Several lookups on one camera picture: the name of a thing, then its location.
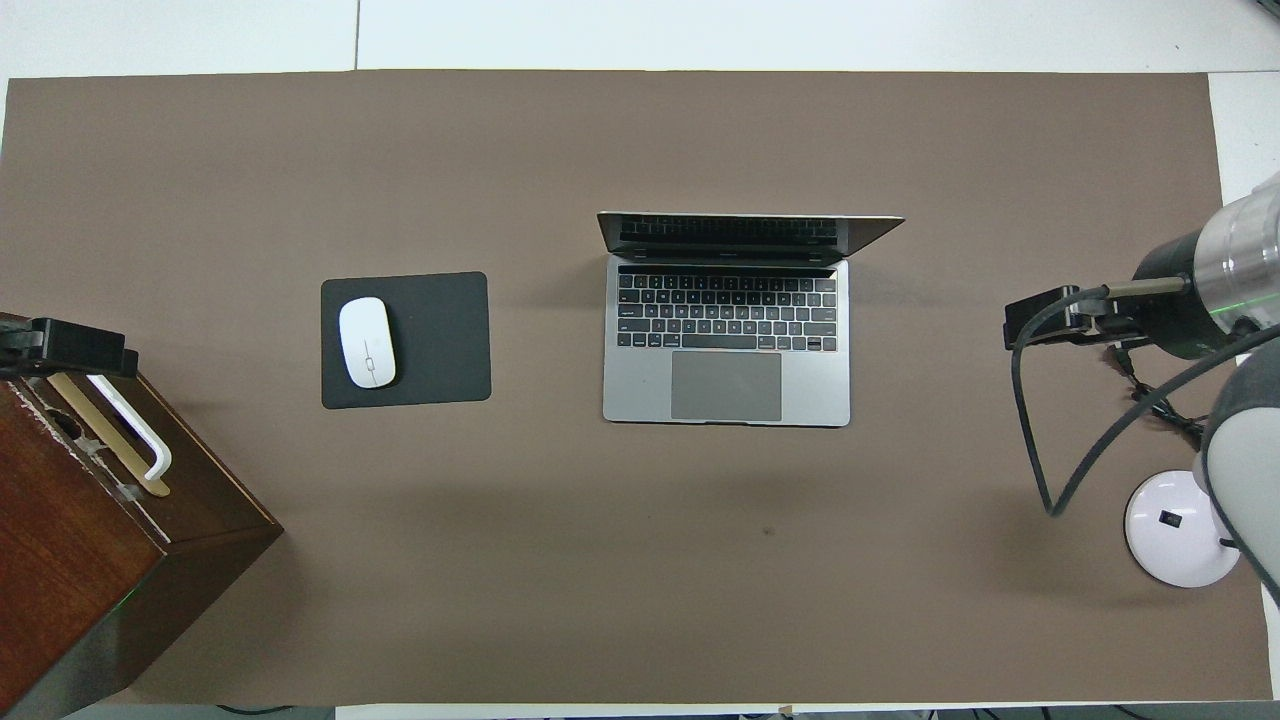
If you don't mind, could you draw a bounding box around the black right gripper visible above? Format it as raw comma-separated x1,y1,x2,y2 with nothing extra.
1005,232,1226,361

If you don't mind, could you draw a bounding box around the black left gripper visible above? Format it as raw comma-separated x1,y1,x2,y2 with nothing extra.
0,318,139,381

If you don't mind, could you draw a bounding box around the grey aluminium laptop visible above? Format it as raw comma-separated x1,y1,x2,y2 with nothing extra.
597,211,905,428

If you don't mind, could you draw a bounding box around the dark brown wooden box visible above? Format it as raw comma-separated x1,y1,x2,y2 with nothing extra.
0,312,284,719

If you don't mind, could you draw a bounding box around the white desk lamp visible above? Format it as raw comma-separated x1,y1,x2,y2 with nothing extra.
1125,450,1243,589

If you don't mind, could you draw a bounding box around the white computer mouse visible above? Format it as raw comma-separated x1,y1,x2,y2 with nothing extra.
338,297,397,390

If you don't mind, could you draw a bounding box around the black mouse pad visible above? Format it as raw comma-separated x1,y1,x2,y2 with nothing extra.
320,271,492,410

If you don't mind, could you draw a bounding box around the brown table mat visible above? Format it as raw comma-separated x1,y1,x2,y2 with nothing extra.
0,70,1273,706

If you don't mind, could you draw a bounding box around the gold metal handle plate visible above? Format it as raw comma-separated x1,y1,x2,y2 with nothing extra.
45,372,171,498

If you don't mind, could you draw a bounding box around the white box handle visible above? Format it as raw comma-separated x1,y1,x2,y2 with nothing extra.
85,372,173,483

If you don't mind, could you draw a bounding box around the black lamp power cable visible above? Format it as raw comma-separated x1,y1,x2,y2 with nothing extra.
1105,340,1246,551

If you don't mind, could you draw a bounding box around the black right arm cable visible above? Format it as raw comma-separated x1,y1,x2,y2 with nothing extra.
1012,280,1280,518

